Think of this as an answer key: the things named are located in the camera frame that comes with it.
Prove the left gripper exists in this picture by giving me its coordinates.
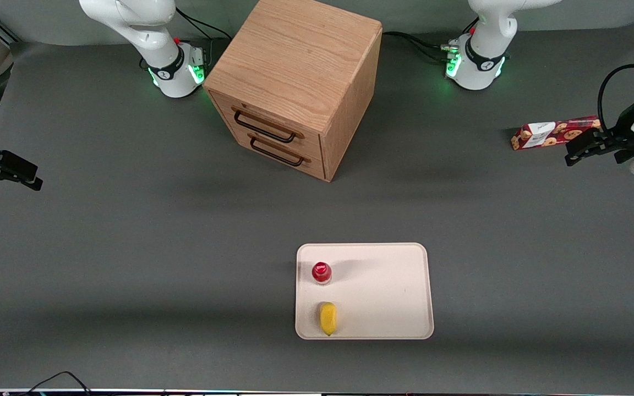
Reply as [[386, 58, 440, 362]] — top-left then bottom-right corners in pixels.
[[564, 97, 634, 167]]

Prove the red cookie box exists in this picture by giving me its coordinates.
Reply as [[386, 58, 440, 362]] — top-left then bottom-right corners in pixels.
[[510, 115, 603, 151]]

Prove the beige plastic tray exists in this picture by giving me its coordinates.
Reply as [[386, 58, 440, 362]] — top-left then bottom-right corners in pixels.
[[294, 243, 435, 340]]

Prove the wooden drawer cabinet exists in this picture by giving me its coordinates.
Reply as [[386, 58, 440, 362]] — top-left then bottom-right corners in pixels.
[[202, 0, 384, 183]]

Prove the red capped bottle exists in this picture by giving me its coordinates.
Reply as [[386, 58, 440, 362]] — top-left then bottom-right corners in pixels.
[[311, 261, 333, 286]]

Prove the yellow lemon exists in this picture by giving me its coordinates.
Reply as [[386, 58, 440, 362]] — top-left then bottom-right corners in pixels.
[[318, 301, 338, 337]]

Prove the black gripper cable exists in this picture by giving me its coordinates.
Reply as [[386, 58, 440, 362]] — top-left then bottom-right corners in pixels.
[[597, 63, 634, 133]]

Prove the black base cable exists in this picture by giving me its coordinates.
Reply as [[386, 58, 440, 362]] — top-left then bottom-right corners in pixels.
[[175, 7, 232, 42], [382, 30, 461, 62]]

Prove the thin black cable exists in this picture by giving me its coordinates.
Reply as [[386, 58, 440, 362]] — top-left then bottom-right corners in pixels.
[[19, 371, 93, 396]]

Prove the black drawer handle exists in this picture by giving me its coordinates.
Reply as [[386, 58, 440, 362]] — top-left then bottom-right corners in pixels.
[[248, 134, 310, 168], [232, 107, 303, 144]]

